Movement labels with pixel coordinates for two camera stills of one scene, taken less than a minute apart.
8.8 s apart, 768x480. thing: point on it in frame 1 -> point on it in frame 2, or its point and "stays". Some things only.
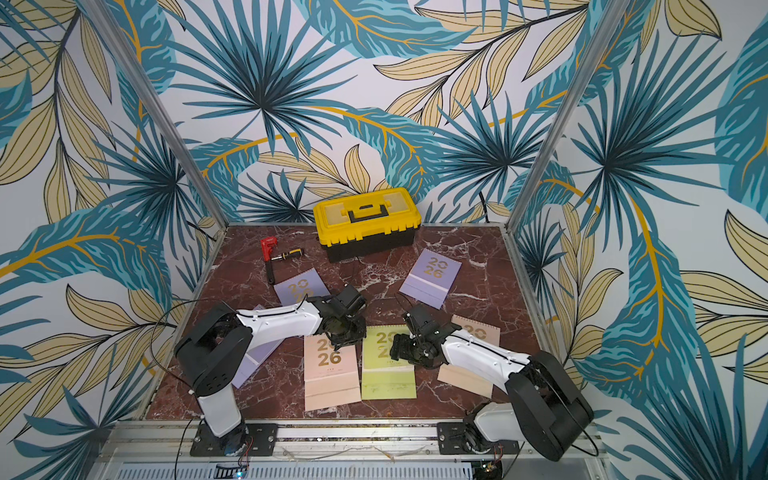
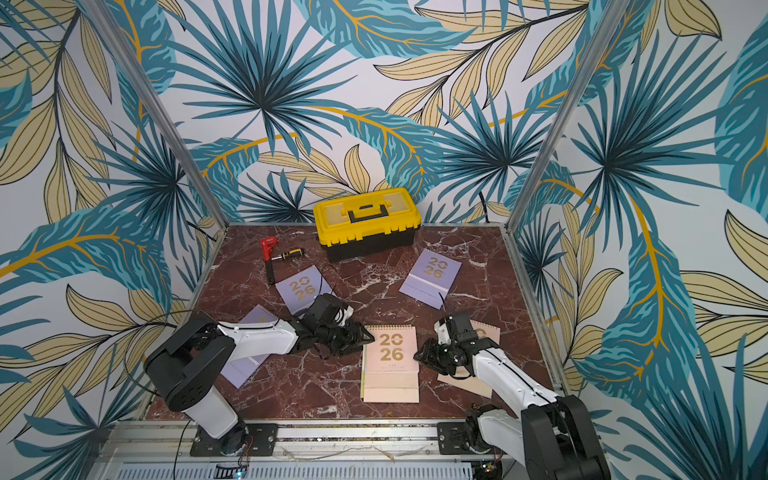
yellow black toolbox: [366, 225] stays
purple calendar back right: [432, 279] stays
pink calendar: [466, 380] stays
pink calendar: [331, 375] -> [390, 371]
